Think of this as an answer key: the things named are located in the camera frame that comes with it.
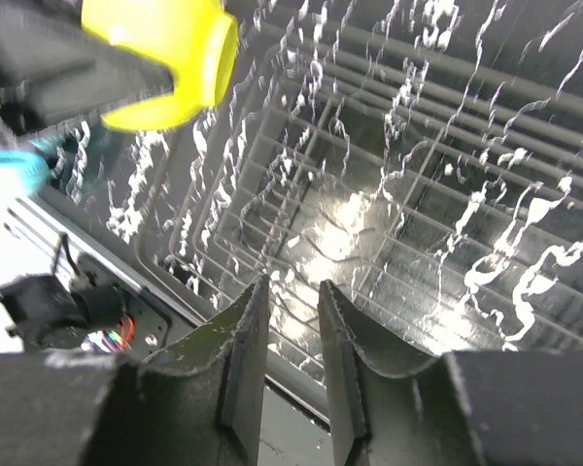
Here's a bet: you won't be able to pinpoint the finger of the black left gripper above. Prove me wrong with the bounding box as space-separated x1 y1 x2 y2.
0 1 173 131

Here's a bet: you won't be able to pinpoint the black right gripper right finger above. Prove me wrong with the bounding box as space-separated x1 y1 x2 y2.
318 281 583 465

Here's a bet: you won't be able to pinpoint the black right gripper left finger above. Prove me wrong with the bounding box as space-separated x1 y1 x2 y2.
0 276 269 465

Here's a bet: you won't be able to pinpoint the yellow-green bowl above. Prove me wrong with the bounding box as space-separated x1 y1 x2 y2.
81 0 239 132

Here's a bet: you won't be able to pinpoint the grey wire dish rack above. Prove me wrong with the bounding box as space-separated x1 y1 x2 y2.
137 23 583 387

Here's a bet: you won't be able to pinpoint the teal headphones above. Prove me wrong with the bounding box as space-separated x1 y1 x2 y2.
0 136 64 195

